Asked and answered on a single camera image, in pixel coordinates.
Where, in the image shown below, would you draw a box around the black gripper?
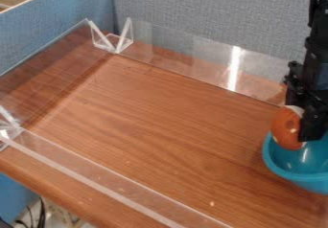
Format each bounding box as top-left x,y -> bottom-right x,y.
283,61 -> 328,142

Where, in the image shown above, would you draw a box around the brown toy mushroom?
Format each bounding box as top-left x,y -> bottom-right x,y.
270,105 -> 306,150

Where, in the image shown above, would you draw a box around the blue plastic bowl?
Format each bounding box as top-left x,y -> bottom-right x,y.
262,133 -> 328,195

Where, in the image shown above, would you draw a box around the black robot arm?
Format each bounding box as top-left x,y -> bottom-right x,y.
283,0 -> 328,142

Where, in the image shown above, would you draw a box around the clear acrylic back barrier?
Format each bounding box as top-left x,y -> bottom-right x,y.
121,18 -> 287,106

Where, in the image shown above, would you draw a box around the clear acrylic barrier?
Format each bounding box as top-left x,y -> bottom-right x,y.
121,18 -> 287,106
0,105 -> 231,228
0,19 -> 93,78

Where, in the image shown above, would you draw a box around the clear acrylic front barrier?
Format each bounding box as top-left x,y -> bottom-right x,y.
0,105 -> 231,228

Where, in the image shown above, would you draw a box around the clear acrylic left barrier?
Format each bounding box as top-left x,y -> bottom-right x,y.
0,19 -> 93,78

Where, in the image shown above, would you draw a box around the clear acrylic corner bracket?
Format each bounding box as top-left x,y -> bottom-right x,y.
86,18 -> 133,54

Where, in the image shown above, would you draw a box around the black floor cables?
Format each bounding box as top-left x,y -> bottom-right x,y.
0,196 -> 48,228

